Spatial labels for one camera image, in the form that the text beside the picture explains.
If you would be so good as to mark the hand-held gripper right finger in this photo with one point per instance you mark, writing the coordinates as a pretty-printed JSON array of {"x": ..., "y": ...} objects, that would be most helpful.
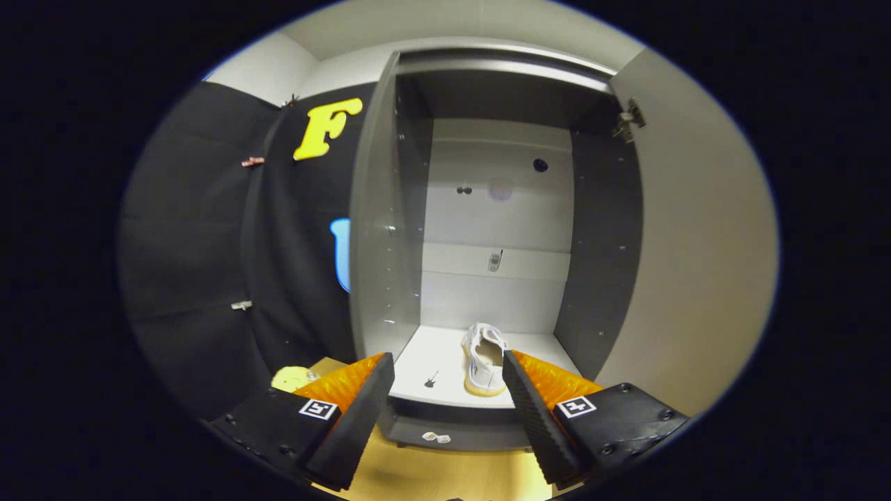
[{"x": 536, "y": 417}]

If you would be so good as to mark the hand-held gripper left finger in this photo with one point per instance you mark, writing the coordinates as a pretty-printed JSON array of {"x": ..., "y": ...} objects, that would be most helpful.
[{"x": 362, "y": 417}]

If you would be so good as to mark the white shoe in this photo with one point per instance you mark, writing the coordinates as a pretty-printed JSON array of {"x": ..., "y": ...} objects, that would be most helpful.
[{"x": 484, "y": 376}]

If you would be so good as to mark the grey shoe cabinet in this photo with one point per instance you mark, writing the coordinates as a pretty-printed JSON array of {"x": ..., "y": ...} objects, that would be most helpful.
[{"x": 390, "y": 209}]

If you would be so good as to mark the metal door hinge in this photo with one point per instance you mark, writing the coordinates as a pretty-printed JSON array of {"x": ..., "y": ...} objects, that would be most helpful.
[{"x": 630, "y": 122}]

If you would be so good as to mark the yellow pineapple plush toy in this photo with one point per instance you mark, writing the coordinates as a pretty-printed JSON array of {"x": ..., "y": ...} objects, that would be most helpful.
[{"x": 292, "y": 379}]

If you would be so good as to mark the silver clip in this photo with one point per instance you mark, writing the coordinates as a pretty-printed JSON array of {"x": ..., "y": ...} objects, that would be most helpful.
[{"x": 241, "y": 305}]

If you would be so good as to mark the black backdrop cloth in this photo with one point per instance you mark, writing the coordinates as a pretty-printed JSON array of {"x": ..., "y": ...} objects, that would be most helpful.
[{"x": 195, "y": 243}]

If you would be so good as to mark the pink clip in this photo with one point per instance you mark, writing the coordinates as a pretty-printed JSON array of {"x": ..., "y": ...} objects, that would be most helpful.
[{"x": 253, "y": 161}]

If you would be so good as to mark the black binder clip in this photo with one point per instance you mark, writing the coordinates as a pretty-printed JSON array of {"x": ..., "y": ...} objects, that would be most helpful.
[{"x": 290, "y": 101}]

